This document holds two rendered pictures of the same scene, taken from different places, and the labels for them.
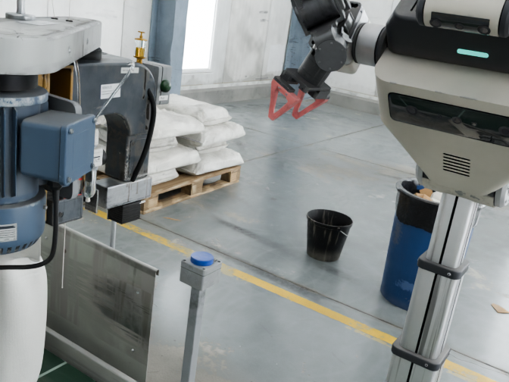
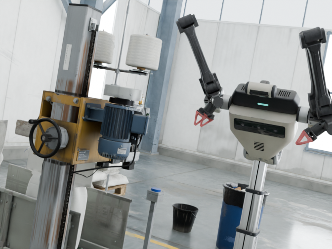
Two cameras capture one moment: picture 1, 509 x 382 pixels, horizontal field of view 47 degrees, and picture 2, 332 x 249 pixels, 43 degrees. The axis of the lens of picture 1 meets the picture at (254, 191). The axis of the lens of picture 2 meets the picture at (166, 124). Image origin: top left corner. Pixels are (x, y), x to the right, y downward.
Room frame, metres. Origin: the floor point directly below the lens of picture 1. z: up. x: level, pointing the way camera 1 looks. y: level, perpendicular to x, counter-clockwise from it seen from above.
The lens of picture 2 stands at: (-1.14, 0.40, 1.38)
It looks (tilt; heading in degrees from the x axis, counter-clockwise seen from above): 3 degrees down; 354
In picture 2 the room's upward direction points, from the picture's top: 10 degrees clockwise
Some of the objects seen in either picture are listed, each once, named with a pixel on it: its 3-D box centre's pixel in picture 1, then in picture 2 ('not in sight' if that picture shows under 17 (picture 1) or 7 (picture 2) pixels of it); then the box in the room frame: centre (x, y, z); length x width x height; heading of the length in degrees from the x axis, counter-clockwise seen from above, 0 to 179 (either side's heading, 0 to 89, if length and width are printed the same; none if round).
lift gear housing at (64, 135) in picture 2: not in sight; (56, 137); (0.84, 0.67, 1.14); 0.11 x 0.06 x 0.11; 59
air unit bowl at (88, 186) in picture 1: (88, 182); not in sight; (1.13, 0.34, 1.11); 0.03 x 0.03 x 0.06
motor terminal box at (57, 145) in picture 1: (59, 152); (140, 126); (0.85, 0.30, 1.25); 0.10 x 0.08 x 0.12; 174
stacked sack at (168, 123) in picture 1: (157, 123); not in sight; (4.10, 0.75, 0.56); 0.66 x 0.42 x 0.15; 149
